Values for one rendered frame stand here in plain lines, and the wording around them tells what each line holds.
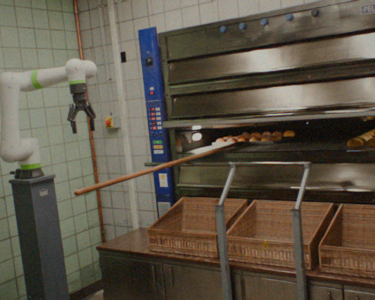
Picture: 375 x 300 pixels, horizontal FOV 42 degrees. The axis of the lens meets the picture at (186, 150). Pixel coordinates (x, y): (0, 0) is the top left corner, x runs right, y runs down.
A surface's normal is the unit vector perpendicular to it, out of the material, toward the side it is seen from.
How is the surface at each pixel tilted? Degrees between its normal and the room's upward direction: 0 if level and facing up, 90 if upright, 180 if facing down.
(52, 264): 90
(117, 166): 90
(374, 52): 70
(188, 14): 90
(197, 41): 92
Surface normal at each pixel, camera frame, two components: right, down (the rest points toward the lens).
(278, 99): -0.56, -0.20
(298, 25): -0.56, 0.15
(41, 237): 0.83, -0.02
